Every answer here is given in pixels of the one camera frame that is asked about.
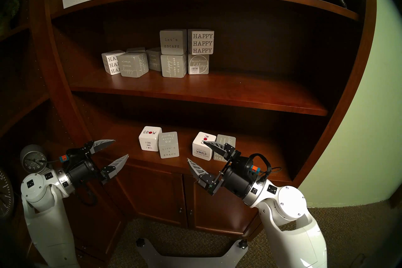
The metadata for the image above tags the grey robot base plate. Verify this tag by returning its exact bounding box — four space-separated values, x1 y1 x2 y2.
136 238 248 268

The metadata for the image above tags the grey HAPPY print cube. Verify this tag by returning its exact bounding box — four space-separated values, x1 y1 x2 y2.
214 134 236 162

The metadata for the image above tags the wooden cabinet door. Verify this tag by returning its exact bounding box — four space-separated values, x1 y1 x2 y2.
121 164 189 228
184 175 261 236

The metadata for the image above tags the white GROW cube WORLD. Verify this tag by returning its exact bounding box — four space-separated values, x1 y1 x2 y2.
192 132 217 161

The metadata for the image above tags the large brown round clock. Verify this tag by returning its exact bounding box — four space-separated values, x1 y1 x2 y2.
0 168 14 219

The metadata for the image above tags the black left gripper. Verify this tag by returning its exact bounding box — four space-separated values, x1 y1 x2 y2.
64 139 129 191

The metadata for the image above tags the dark wooden bookcase unit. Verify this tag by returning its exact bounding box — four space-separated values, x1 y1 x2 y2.
0 0 126 268
30 0 377 239

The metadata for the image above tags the grey happy looks good cube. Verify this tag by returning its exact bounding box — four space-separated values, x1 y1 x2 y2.
160 54 188 78

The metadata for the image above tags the grey circle logo cube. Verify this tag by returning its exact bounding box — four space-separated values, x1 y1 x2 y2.
188 53 210 75

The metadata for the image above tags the white GROW cube I CAN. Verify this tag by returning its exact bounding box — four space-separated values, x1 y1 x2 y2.
139 126 162 152

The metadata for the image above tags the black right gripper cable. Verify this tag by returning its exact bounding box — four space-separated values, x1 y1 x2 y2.
251 154 281 183

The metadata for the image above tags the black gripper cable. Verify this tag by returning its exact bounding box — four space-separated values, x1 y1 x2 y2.
251 154 281 183
74 183 98 206

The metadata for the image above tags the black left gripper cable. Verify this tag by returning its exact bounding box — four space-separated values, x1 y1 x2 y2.
74 183 98 206

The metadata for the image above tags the small grey alarm clock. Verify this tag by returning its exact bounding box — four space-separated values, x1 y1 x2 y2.
20 144 52 175

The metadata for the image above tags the white HAPPY print cube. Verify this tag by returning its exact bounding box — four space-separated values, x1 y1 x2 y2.
101 50 126 76
187 29 215 55

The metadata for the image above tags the grey always choose happy cube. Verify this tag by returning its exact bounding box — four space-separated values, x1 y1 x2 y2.
120 52 149 78

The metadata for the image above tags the grey LIFE'S A BEACH cube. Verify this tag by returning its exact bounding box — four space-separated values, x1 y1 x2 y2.
158 131 180 159

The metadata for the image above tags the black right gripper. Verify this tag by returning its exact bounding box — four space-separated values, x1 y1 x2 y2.
187 141 260 199

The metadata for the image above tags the grey LET'S ESCAPE cube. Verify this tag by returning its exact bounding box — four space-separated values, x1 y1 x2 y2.
160 29 188 55

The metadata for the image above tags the grey script print cube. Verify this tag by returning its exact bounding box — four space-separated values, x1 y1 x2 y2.
146 47 162 72

